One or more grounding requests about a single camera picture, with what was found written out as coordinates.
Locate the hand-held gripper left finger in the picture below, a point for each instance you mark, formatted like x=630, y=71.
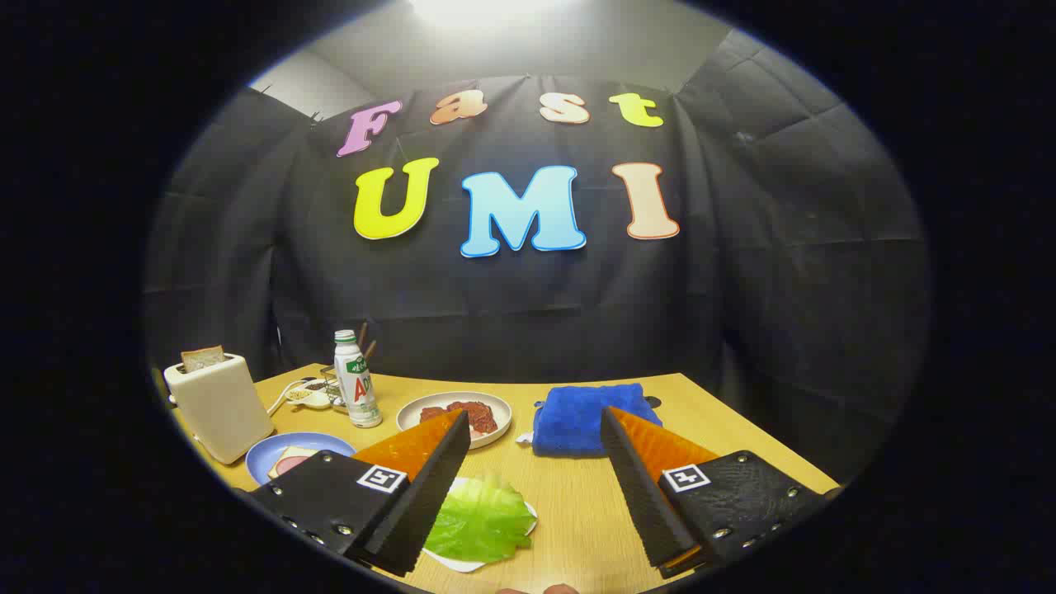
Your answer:
x=429, y=495

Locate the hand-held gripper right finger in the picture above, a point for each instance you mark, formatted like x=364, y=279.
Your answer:
x=643, y=495

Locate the green lettuce leaf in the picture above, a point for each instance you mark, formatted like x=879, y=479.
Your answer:
x=478, y=520

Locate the toasted bread slice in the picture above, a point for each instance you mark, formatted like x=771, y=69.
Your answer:
x=202, y=359

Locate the white square plate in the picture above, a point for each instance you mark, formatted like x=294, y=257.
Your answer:
x=466, y=565

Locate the long brown meat piece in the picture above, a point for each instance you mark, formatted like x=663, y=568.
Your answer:
x=478, y=417

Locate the blue folded towel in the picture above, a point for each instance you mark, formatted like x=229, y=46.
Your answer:
x=577, y=421

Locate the beige round plate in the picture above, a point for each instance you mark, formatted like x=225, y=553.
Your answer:
x=495, y=408

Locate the white drink bottle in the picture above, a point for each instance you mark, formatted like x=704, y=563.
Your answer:
x=359, y=388

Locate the white bread slice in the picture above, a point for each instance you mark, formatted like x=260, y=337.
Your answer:
x=297, y=452

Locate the pink ham slice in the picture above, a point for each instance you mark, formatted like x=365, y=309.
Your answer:
x=290, y=464

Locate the white divided condiment dish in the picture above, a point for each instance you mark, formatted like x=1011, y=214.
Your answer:
x=307, y=398

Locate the blue round plate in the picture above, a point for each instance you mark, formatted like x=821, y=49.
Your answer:
x=262, y=454

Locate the black backdrop cloth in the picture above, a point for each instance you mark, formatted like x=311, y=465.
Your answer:
x=528, y=313

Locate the white toaster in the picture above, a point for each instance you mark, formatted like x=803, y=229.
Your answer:
x=223, y=408

